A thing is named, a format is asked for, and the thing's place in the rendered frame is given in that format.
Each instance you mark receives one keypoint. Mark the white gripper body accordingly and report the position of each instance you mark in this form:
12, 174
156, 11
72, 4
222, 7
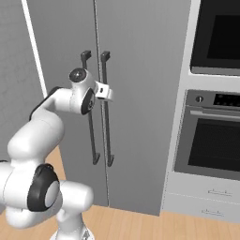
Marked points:
110, 95

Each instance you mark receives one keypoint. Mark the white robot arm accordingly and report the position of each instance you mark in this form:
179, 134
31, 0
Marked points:
31, 140

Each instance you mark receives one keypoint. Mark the grey fridge door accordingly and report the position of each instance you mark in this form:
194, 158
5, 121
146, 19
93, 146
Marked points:
65, 31
143, 93

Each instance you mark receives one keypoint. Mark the white fridge side panel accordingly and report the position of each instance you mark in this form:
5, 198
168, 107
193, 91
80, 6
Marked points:
31, 37

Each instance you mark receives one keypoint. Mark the round steel oven knob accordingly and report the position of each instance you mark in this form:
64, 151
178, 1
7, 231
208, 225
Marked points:
199, 99

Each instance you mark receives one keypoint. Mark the steel built-in oven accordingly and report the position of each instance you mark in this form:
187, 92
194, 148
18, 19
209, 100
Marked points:
212, 143

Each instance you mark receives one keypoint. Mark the white drawer front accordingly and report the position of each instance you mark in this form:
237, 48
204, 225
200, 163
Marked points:
187, 187
184, 207

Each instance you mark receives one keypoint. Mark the black built-in microwave oven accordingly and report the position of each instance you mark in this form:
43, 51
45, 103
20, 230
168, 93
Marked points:
218, 34

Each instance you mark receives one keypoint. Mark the white oven cabinet frame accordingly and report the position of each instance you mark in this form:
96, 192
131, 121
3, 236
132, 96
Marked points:
184, 78

